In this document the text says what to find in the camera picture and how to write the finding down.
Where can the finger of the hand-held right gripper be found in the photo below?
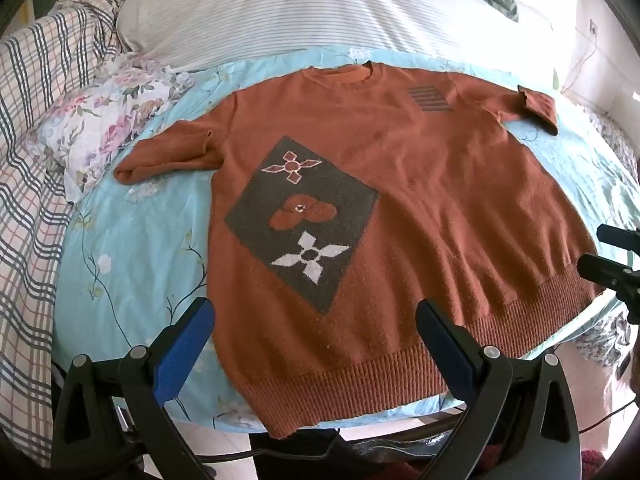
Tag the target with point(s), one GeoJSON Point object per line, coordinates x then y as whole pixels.
{"type": "Point", "coordinates": [617, 235]}
{"type": "Point", "coordinates": [597, 269]}

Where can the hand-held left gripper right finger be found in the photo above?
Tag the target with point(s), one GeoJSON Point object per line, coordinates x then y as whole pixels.
{"type": "Point", "coordinates": [445, 340]}

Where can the rust orange knit sweater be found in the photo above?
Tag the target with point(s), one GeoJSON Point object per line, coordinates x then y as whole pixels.
{"type": "Point", "coordinates": [410, 200]}

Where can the plaid checked blanket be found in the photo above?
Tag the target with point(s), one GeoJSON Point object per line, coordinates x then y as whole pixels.
{"type": "Point", "coordinates": [30, 170]}

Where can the white striped duvet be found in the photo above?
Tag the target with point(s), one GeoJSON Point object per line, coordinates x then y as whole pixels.
{"type": "Point", "coordinates": [300, 10]}

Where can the wall socket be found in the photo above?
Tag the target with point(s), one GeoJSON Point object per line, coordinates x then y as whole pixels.
{"type": "Point", "coordinates": [594, 27]}

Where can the light blue floral bedsheet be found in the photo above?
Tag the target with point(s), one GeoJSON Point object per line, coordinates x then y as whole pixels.
{"type": "Point", "coordinates": [130, 260]}

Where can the grey floral sheet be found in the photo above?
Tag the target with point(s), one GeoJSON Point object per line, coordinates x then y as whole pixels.
{"type": "Point", "coordinates": [607, 330]}

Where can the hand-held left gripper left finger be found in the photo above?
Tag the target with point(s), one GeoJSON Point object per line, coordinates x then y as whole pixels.
{"type": "Point", "coordinates": [185, 350]}

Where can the pink floral pillow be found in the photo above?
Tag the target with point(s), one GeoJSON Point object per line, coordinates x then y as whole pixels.
{"type": "Point", "coordinates": [105, 115]}

